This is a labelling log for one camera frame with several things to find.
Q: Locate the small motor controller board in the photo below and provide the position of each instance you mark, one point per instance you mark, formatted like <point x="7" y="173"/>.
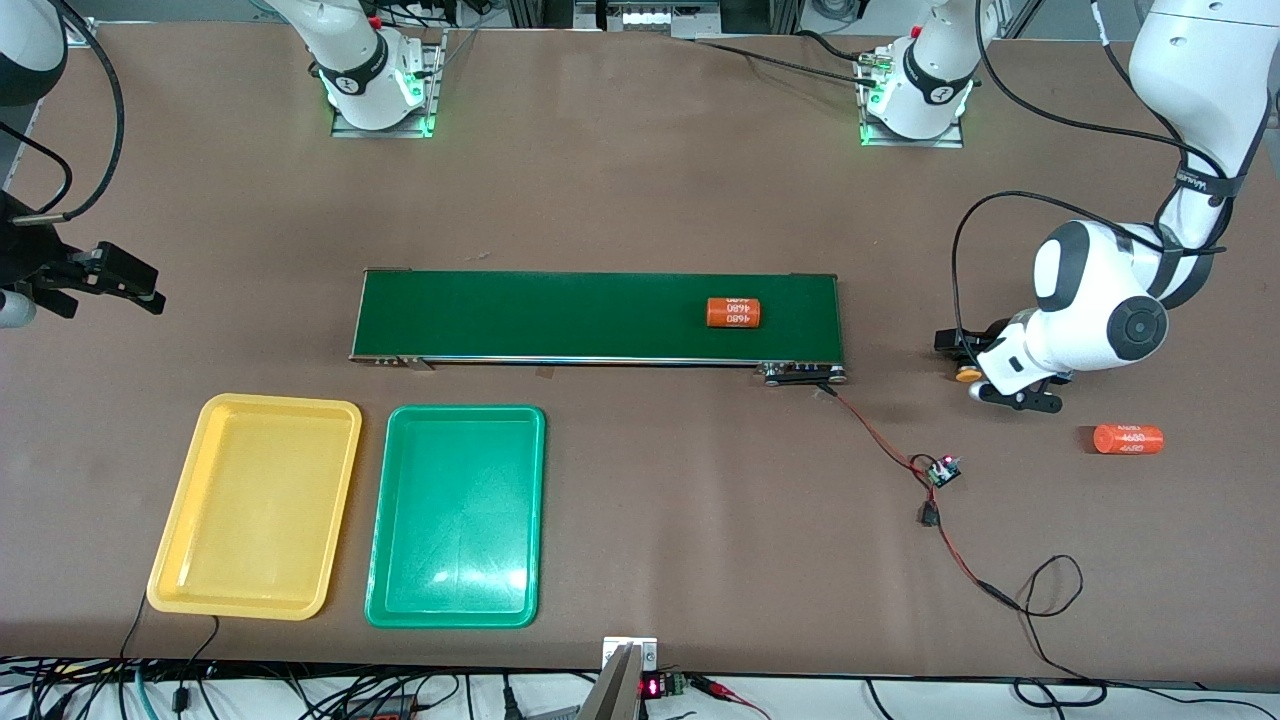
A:
<point x="943" y="472"/>

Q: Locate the aluminium corner post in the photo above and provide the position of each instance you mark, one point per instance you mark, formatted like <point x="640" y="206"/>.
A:
<point x="85" y="30"/>

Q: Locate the red LED display module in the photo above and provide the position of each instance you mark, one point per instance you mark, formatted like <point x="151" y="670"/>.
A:
<point x="652" y="687"/>

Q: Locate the silver metal frame structure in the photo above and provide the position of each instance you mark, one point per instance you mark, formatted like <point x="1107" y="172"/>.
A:
<point x="650" y="18"/>

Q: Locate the small black inline connector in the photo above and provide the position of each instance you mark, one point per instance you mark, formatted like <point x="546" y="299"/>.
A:
<point x="930" y="516"/>

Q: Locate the green plastic tray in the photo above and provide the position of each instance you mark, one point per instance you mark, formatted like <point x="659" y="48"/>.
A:
<point x="455" y="520"/>

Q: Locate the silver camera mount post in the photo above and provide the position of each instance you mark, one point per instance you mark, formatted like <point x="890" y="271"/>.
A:
<point x="612" y="690"/>

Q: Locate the yellow plastic tray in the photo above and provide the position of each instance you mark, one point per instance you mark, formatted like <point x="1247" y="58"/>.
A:
<point x="255" y="510"/>

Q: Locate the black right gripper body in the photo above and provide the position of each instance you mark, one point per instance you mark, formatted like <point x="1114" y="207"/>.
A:
<point x="28" y="262"/>

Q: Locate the red clip lead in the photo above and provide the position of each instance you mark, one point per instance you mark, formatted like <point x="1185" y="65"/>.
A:
<point x="720" y="688"/>

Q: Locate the yellow mushroom push button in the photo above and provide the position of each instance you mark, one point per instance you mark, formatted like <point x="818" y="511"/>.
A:
<point x="968" y="375"/>

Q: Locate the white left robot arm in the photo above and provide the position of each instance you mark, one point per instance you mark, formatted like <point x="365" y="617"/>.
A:
<point x="1100" y="300"/>

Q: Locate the green conveyor belt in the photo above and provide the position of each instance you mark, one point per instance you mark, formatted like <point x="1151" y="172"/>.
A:
<point x="500" y="345"/>

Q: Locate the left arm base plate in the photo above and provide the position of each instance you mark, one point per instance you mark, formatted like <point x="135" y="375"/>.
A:
<point x="910" y="142"/>

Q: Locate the orange 4680 battery cylinder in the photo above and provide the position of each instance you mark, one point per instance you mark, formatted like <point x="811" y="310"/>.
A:
<point x="733" y="312"/>
<point x="1128" y="440"/>

